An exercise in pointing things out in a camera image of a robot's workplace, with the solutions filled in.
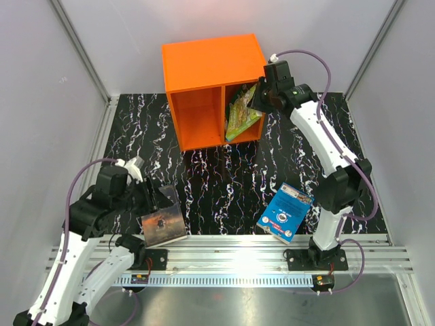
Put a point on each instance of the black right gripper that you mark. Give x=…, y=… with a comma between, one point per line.
x=255, y=102

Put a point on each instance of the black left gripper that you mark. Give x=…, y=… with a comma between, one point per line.
x=157, y=199

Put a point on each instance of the lime green spine book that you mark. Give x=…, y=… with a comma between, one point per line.
x=239, y=113

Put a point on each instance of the A Tale of Two Cities book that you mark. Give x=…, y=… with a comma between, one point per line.
x=166, y=225

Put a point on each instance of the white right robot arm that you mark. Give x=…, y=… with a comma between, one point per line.
x=346, y=176

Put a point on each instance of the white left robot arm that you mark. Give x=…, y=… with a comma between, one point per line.
x=69, y=295

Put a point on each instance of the orange two-compartment shelf box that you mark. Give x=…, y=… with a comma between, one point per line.
x=200, y=78

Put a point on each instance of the left black connector box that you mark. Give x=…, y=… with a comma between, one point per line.
x=140, y=279

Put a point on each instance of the black connector box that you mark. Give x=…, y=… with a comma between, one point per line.
x=323, y=282
x=140, y=279

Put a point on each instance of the blue book with round badges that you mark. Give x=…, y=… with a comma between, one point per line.
x=285, y=212

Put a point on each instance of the right black connector box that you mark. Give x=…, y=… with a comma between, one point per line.
x=323, y=282

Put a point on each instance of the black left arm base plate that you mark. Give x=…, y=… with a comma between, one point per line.
x=156, y=259

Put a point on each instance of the slotted white cable duct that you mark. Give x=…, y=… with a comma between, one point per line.
x=221, y=280

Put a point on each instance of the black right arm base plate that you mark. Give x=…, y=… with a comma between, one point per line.
x=310, y=260

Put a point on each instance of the aluminium rail frame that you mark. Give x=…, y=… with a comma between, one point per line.
x=222, y=191

